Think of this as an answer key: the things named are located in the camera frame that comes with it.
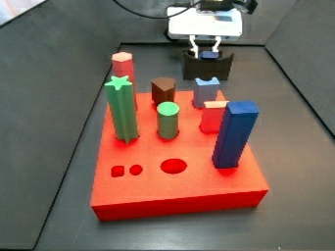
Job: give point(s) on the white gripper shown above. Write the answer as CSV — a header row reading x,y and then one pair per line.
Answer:
x,y
188,24

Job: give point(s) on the blue square-circle object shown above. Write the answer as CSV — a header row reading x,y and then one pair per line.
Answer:
x,y
209,55

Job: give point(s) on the black curved fixture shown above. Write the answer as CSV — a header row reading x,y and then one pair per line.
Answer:
x,y
206,68

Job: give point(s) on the red square peg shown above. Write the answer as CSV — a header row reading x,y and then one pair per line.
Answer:
x,y
213,116

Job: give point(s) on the red peg board base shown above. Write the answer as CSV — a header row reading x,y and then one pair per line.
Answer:
x,y
155,177

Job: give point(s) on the light blue notched peg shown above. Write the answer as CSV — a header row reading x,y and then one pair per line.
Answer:
x,y
205,91

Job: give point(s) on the brown pentagon peg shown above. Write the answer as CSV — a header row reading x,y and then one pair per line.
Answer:
x,y
163,90

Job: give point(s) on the pink hexagon peg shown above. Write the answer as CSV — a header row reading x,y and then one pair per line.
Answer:
x,y
123,69

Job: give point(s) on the green cylinder peg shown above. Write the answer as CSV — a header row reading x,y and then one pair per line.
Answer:
x,y
167,116

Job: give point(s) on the tall blue rectangular peg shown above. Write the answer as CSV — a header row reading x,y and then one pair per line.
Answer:
x,y
238,122

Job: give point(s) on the green star peg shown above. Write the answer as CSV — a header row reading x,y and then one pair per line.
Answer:
x,y
119,90

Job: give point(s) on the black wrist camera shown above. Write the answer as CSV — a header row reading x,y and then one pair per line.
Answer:
x,y
246,6

